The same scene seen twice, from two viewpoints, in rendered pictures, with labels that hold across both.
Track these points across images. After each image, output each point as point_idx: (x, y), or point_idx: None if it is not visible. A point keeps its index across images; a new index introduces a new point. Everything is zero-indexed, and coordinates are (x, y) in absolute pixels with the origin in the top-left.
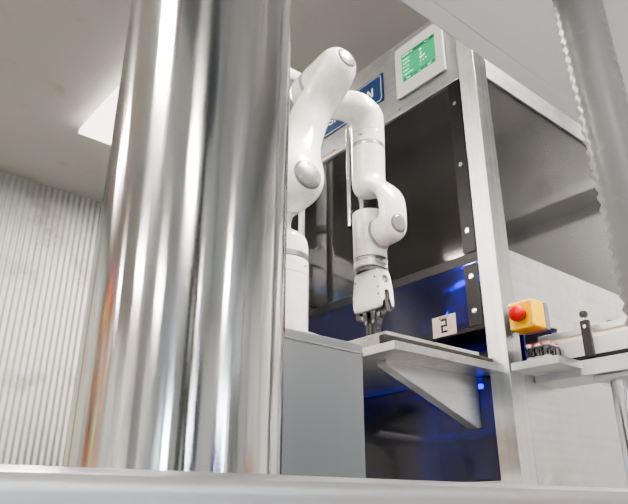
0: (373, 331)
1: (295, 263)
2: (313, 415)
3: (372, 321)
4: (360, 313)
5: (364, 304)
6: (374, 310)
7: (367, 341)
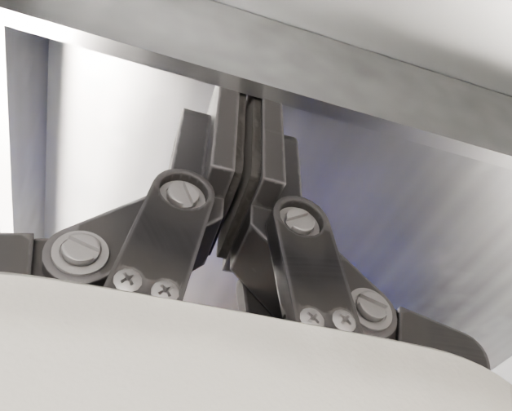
0: (207, 139)
1: None
2: None
3: (189, 188)
4: (395, 340)
5: (289, 407)
6: (116, 285)
7: (262, 55)
